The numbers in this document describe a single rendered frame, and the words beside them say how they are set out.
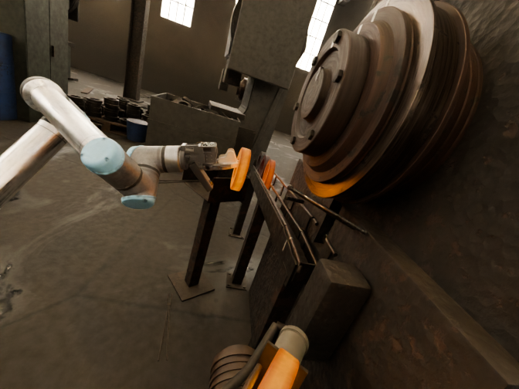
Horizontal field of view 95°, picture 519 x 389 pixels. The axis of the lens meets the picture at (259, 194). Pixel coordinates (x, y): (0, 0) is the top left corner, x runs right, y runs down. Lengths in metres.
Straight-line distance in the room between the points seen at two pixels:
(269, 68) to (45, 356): 3.05
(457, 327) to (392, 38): 0.48
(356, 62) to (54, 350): 1.34
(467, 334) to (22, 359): 1.30
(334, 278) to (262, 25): 3.01
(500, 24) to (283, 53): 2.78
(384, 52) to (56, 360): 1.37
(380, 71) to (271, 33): 2.81
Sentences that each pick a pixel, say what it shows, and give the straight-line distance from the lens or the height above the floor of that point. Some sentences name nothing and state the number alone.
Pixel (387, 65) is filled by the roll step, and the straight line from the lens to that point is 0.53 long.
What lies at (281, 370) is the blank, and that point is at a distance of 0.37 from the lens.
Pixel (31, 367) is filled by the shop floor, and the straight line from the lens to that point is 1.30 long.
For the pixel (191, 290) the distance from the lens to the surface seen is 1.48.
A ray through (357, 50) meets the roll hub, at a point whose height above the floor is 1.20.
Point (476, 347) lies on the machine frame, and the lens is 0.45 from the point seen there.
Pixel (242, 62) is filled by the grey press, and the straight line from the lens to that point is 3.18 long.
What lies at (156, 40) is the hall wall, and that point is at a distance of 11.10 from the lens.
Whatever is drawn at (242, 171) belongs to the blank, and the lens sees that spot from 0.78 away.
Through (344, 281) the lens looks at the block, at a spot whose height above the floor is 0.80.
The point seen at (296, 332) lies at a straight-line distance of 0.53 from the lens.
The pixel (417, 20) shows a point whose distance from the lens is 0.57.
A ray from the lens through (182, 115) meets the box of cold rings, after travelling 3.02.
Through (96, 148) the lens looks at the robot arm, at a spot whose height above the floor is 0.84.
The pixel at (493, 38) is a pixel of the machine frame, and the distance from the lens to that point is 0.66.
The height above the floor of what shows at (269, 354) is 0.70.
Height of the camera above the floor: 1.07
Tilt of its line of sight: 21 degrees down
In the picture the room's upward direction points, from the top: 19 degrees clockwise
